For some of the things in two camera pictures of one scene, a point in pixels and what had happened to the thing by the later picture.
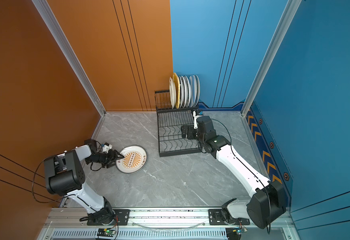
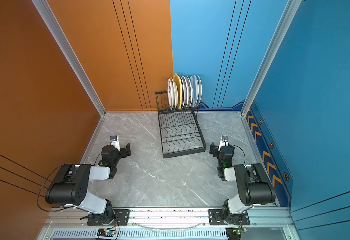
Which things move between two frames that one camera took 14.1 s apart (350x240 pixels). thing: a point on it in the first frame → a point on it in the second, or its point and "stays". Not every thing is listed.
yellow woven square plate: (177, 89) stays
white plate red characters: (181, 92) stays
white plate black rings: (188, 91) stays
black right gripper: (184, 131) → (214, 148)
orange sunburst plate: (135, 158) → (171, 93)
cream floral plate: (172, 93) stays
